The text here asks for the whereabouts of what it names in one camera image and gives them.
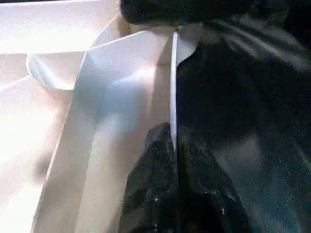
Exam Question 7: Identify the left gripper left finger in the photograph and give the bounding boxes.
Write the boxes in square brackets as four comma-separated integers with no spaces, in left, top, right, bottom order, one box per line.
[119,122,180,233]

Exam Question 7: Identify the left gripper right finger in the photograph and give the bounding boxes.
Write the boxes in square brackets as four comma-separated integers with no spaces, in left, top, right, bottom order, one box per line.
[178,135,247,233]

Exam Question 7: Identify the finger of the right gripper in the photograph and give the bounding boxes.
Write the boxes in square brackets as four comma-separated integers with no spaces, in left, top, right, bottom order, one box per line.
[120,0,219,26]

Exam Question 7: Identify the white plastic table top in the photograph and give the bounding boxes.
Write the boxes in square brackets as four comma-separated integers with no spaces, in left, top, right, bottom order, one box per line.
[0,0,202,233]

